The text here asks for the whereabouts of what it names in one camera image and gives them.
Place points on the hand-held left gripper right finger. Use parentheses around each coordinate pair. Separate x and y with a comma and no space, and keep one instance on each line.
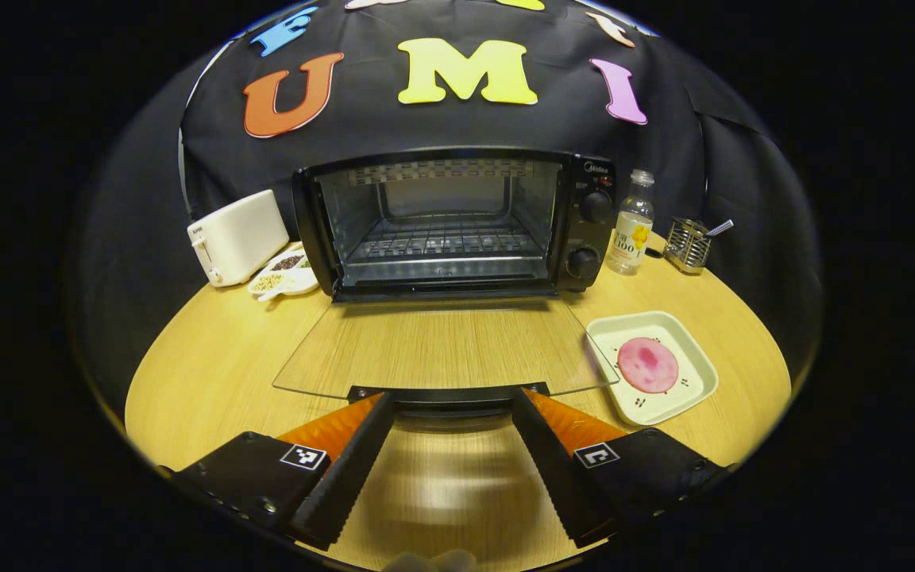
(557,473)

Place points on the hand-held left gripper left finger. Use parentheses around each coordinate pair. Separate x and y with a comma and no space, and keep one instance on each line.
(350,473)

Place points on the pink round ham slice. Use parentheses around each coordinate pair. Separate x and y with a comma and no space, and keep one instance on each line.
(648,365)

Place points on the white square plate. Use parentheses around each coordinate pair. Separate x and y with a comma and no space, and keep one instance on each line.
(624,334)

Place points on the black electric oven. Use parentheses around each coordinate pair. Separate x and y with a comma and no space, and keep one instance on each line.
(584,230)

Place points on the white divided dish with beans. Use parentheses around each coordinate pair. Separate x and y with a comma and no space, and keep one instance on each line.
(287,280)

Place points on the small black bottle cap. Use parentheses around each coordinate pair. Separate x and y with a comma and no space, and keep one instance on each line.
(654,253)

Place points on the clear drink bottle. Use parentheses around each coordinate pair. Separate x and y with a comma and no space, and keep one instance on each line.
(631,238)

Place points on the white toaster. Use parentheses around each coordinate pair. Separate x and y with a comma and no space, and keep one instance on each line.
(239,238)

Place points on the metal spoon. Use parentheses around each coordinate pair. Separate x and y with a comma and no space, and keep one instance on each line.
(720,228)

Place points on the black backdrop cloth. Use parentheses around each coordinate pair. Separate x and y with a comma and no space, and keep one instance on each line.
(148,199)

